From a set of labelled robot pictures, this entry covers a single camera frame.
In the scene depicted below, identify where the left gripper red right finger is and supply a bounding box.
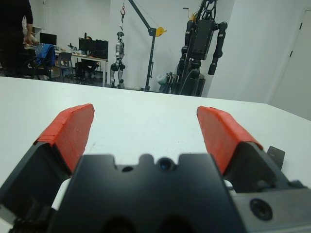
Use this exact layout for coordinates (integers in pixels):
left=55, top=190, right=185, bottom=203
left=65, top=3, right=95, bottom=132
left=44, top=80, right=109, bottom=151
left=196, top=105, right=305, bottom=194

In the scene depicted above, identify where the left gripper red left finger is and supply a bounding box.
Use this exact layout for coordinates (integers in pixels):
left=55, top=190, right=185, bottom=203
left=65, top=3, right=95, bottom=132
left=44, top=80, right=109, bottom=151
left=0, top=103, right=95, bottom=219

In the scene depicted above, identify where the black computer tower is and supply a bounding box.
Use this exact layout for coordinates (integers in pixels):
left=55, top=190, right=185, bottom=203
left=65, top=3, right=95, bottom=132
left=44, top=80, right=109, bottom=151
left=75, top=62, right=86, bottom=79

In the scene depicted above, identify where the seated person in black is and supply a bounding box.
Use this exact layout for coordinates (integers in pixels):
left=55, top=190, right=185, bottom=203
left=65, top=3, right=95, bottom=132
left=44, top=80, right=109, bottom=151
left=81, top=35, right=101, bottom=80

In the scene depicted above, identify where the black office chair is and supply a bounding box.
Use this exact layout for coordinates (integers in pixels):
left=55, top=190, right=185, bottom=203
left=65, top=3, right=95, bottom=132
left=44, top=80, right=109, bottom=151
left=18, top=45, right=55, bottom=80

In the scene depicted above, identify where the grey plastic chair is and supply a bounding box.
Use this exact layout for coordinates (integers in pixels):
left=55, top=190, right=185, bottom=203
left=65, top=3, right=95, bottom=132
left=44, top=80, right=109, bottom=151
left=57, top=52, right=73, bottom=76

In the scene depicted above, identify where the white office desk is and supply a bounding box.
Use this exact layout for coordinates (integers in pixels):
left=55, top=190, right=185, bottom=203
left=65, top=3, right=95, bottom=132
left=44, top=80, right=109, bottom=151
left=24, top=46, right=109, bottom=87

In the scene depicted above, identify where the white green bag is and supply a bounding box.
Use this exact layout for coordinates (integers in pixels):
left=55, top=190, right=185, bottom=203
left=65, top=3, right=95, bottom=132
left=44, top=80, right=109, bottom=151
left=156, top=73, right=170, bottom=93

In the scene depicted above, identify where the blue jacket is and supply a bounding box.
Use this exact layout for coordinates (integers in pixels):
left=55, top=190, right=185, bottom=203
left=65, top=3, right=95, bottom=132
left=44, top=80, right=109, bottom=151
left=35, top=43, right=56, bottom=67

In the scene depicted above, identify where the white door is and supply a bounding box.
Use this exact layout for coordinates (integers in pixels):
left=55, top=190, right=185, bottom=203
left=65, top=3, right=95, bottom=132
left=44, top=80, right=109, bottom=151
left=264, top=9, right=311, bottom=119

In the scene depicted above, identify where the silver humanoid robot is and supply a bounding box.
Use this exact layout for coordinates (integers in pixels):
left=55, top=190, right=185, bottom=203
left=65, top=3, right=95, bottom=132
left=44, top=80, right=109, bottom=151
left=110, top=31, right=127, bottom=88

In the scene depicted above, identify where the small black monitor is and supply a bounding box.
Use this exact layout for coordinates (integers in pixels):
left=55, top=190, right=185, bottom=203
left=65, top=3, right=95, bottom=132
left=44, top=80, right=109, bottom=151
left=39, top=33, right=57, bottom=47

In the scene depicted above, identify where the black humanoid robot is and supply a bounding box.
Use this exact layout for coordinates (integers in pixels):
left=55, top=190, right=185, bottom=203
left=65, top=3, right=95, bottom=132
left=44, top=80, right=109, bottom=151
left=176, top=0, right=229, bottom=97

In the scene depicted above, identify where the black gantry crane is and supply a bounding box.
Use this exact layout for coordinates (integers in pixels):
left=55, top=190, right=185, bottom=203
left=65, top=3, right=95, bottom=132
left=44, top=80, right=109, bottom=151
left=127, top=0, right=168, bottom=92

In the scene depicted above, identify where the standing person in black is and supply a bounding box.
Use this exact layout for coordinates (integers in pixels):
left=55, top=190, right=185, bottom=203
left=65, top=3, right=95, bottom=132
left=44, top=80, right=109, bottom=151
left=0, top=0, right=37, bottom=78

